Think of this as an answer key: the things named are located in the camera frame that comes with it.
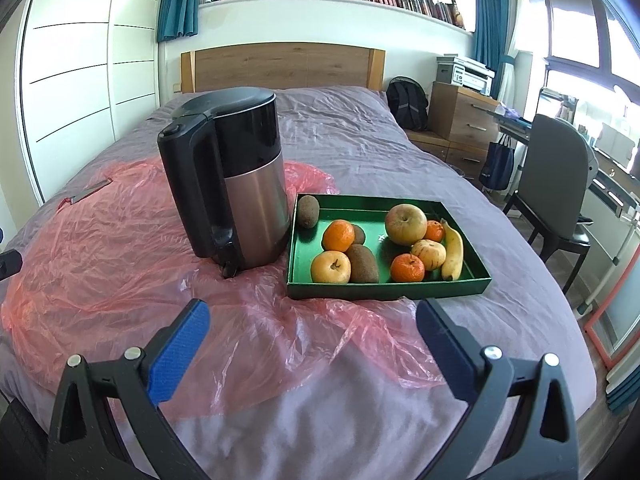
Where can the striped pepino melon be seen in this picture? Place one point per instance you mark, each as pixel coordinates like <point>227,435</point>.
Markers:
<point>430,255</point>

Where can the yellow banana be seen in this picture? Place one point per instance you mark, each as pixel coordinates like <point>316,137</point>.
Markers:
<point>454,252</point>

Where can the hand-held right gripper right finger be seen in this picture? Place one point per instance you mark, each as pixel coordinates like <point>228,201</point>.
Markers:
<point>445,355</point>

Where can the green yellow apple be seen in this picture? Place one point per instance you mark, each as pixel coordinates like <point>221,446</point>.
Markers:
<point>406,225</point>

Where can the wooden dresser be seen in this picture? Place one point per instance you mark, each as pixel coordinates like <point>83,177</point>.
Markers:
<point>460,120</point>

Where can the teal flat panels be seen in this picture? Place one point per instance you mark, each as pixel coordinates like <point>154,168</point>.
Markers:
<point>625,385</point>

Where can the green tray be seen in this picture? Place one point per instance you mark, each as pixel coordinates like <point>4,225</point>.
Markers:
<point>380,291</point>

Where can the phone in red case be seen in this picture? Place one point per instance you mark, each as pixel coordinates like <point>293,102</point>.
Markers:
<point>87,192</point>

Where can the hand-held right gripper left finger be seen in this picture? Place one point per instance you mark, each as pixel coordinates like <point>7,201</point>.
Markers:
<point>180,355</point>

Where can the tangerine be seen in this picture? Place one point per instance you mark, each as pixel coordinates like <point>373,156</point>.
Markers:
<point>338,236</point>
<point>435,231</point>
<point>407,269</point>

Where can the red framed board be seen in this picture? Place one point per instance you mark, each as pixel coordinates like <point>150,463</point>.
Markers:
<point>597,335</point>

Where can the grey chair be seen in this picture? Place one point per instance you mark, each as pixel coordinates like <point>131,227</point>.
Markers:
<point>555,170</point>

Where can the white printer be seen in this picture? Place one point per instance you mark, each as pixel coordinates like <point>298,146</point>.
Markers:
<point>465,75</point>

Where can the wooden headboard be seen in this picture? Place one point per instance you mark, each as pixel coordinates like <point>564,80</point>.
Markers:
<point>280,67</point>

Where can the teal curtain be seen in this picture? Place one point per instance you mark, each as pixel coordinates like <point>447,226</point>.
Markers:
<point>487,25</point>
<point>177,0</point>

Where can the bed with grey sheet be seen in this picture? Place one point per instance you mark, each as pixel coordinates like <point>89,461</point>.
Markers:
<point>340,130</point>

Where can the black backpack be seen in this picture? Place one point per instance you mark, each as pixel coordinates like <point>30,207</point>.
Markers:
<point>407,102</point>

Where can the pink plastic sheet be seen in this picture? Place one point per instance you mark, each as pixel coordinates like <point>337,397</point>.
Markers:
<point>110,260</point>

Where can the white wardrobe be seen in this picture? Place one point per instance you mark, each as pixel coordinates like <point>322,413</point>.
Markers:
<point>90,85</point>

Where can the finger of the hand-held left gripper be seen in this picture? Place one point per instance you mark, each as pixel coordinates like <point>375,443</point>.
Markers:
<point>10,264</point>

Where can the white desk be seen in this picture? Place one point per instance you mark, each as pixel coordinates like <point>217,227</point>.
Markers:
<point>612,190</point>

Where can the brown kiwi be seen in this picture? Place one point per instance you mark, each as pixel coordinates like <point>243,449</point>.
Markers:
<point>360,236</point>
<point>308,211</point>
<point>363,264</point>

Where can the dark blue tote bag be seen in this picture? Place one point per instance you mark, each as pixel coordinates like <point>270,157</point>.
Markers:
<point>496,165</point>

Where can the black steel electric kettle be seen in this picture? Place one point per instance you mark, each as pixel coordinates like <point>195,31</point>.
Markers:
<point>250,195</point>

